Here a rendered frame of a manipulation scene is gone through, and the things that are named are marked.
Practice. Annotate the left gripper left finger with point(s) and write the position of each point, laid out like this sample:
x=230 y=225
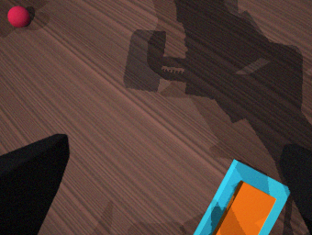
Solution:
x=29 y=180

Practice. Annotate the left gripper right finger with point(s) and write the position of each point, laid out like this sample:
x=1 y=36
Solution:
x=296 y=166

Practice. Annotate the orange bar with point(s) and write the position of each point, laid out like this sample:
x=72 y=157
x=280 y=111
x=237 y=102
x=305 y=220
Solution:
x=246 y=212

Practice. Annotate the red ball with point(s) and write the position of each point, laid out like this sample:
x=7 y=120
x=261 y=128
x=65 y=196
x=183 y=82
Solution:
x=18 y=16

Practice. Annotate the cyan rectangle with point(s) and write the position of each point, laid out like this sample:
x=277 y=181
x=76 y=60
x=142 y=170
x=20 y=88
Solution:
x=236 y=172

